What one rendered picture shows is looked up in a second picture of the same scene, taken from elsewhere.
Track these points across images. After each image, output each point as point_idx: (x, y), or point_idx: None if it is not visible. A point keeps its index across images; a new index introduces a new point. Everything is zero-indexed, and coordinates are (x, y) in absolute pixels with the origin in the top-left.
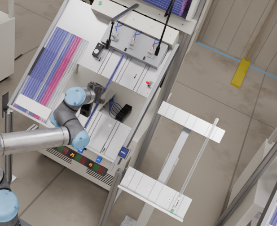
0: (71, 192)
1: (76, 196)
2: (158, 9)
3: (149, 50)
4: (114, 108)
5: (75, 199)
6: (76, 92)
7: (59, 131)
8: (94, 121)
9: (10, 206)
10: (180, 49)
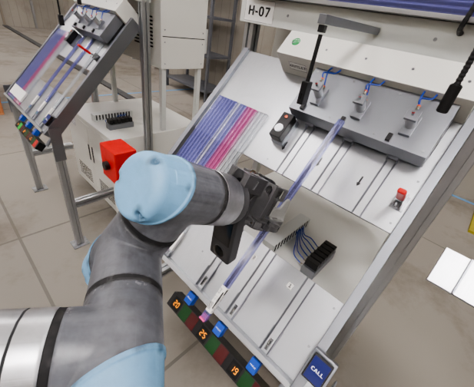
0: (221, 368)
1: (228, 378)
2: (439, 17)
3: (408, 114)
4: (304, 246)
5: (224, 385)
6: (150, 167)
7: None
8: (257, 269)
9: None
10: None
